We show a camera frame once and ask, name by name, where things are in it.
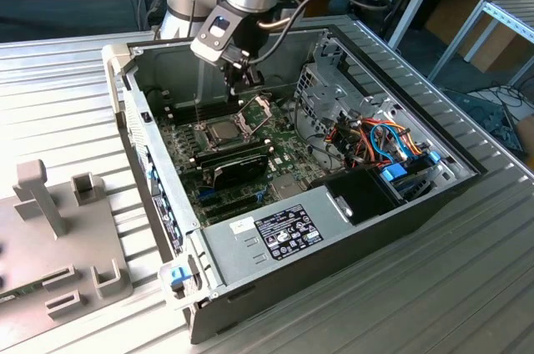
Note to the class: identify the green motherboard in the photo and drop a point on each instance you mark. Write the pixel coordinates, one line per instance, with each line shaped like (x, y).
(292, 158)

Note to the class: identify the black graphics card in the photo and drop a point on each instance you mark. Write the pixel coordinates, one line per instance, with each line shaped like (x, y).
(240, 168)

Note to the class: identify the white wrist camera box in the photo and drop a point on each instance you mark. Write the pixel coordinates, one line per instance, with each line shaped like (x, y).
(217, 30)

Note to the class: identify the open black PC case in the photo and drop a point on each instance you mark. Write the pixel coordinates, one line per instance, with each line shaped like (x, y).
(334, 279)

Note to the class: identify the black plastic shroud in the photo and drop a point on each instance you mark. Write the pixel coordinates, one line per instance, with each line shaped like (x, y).
(363, 191)

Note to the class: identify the brown cardboard piece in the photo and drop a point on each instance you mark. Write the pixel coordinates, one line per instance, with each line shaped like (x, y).
(526, 137)

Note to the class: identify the brown cardboard box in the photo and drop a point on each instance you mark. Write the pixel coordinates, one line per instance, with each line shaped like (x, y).
(452, 16)

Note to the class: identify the silver chipset heatsink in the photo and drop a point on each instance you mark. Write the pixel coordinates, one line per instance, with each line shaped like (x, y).
(288, 187)

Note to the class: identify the aluminium frame shelf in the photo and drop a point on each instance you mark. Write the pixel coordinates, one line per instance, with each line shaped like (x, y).
(511, 16)

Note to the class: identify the blue disk carrier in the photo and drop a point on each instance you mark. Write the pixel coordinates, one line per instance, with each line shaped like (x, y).
(394, 173)

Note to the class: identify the CPU socket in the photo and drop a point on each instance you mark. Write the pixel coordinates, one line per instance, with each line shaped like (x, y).
(216, 146)

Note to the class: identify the silver drive cage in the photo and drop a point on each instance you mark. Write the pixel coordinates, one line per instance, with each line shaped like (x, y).
(321, 95)

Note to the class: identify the green RAM stick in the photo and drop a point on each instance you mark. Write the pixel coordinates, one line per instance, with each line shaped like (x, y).
(21, 290)

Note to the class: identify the grey parts rack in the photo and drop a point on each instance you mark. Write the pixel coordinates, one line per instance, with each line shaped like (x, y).
(83, 245)

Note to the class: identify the blue case latch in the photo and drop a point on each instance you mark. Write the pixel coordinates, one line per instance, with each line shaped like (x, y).
(177, 276)

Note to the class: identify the silver topped CPU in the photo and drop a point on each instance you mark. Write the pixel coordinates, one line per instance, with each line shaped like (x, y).
(222, 131)

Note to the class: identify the small blue drive clip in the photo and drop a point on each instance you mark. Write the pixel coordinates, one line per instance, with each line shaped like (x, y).
(435, 158)

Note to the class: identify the silver power supply unit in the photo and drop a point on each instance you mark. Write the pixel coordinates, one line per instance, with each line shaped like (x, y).
(233, 254)

